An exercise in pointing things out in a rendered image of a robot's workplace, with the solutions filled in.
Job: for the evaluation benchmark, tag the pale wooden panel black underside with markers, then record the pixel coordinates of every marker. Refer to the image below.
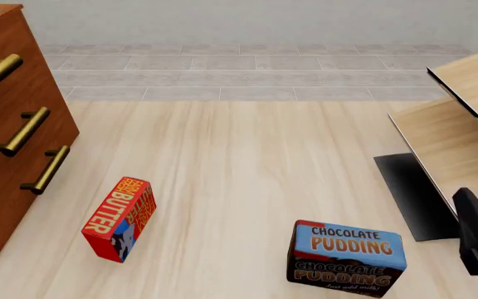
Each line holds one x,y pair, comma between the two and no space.
450,137

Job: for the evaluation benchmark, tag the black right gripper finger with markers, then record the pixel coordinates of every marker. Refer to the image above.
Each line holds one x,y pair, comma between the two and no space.
477,218

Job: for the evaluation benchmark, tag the red butter box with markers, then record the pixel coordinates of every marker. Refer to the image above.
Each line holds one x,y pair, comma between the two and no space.
110,218

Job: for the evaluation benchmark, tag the pale wooden panel black edge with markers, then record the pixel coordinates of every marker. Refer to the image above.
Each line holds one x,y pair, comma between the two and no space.
477,74

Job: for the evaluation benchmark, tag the blue chocolate pudding box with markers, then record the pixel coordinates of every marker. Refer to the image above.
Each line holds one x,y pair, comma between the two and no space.
347,249

